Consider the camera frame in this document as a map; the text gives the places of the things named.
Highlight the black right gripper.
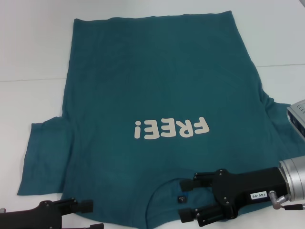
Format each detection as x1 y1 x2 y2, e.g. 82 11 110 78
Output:
179 168 288 227

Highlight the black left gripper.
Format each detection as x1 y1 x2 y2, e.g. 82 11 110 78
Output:
18 197 105 229

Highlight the teal blue printed T-shirt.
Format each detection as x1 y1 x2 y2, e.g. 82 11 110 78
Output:
17 10 305 229

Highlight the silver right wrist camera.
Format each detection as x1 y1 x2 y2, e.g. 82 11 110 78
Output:
286 99 305 138

